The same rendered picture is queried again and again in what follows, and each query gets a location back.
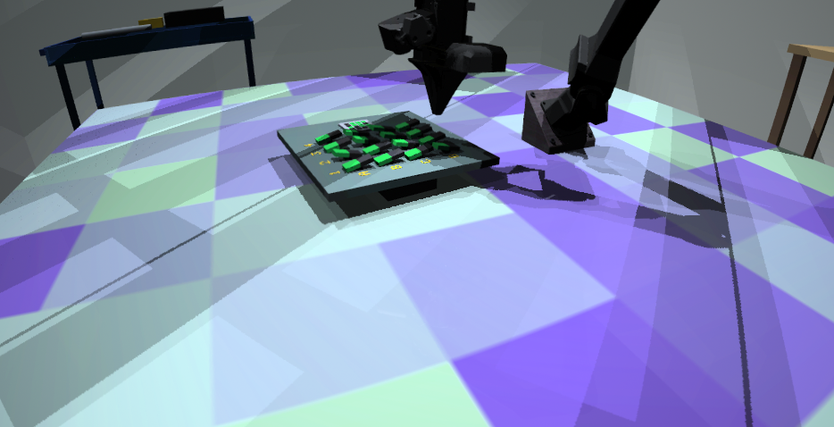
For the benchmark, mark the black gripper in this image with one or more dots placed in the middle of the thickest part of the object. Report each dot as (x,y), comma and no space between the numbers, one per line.
(444,68)

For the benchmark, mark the grey switch panel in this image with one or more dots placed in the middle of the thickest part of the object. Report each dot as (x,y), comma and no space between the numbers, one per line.
(396,154)

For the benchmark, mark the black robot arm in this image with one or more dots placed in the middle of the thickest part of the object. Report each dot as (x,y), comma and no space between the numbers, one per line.
(594,66)

